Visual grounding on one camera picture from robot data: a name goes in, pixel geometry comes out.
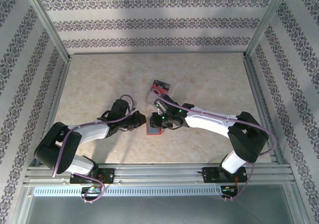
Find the clear plastic packet red label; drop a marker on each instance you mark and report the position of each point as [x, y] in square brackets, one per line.
[163, 91]

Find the grey metal sheet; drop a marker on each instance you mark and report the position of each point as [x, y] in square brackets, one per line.
[159, 209]

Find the aluminium frame post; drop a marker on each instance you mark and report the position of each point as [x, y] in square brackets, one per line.
[269, 20]
[47, 22]

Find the aluminium table side rail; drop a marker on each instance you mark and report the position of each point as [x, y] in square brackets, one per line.
[55, 104]
[260, 97]

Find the small circuit board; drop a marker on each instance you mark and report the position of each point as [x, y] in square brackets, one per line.
[229, 190]
[92, 190]

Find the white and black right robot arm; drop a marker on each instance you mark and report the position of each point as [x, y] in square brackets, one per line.
[209, 120]

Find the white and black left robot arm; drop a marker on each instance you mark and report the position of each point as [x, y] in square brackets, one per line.
[92, 132]

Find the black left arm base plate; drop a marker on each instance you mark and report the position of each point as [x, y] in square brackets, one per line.
[107, 175]

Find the aluminium mounting rail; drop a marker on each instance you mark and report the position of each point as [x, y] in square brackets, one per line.
[159, 174]

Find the orange card holder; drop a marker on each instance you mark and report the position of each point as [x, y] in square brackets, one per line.
[154, 134]

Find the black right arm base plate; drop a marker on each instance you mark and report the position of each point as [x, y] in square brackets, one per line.
[209, 175]

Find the aluminium table end rail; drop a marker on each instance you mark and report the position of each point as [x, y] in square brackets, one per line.
[157, 53]

